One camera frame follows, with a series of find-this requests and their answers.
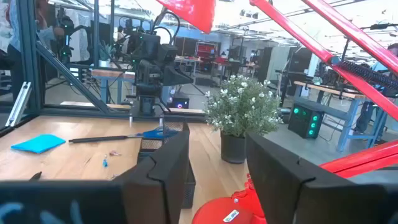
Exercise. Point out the black mesh desk organizer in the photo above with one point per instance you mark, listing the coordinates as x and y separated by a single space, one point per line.
152 144

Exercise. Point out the black pen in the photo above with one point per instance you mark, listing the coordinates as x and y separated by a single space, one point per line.
96 139

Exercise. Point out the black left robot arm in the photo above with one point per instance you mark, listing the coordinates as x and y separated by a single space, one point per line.
149 96

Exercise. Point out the black computer with green fans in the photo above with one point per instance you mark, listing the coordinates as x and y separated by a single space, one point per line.
306 119

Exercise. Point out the black metal table frame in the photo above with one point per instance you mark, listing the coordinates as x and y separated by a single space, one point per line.
29 62

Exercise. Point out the potted plant with white flowers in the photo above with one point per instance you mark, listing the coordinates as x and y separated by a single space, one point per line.
242 105

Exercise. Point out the large blue binder clip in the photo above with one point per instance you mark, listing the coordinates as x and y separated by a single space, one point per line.
105 163

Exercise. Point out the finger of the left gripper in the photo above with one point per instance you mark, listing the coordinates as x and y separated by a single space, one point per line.
175 76

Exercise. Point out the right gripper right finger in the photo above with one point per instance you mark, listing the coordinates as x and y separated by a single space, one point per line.
311 199

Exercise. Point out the silver aluminium bar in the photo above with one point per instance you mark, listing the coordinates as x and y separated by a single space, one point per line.
18 104

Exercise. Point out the wooden workbench with blue legs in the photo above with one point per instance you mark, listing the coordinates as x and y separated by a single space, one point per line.
345 102
109 74

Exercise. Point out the cream binder clip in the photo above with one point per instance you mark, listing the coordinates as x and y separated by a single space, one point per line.
112 177

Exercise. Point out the blue sticky note pad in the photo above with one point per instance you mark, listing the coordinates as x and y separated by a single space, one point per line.
38 143

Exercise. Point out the black computer with pink light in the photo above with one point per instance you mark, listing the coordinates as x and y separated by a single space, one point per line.
178 103

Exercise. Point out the red desk lamp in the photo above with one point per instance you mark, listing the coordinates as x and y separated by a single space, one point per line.
217 213

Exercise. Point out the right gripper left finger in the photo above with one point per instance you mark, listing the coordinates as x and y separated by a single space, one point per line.
155 193

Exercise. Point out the person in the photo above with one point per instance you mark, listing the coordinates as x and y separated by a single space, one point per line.
14 31
367 115

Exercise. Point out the silver metal post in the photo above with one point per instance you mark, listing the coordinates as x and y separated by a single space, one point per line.
130 121
161 120

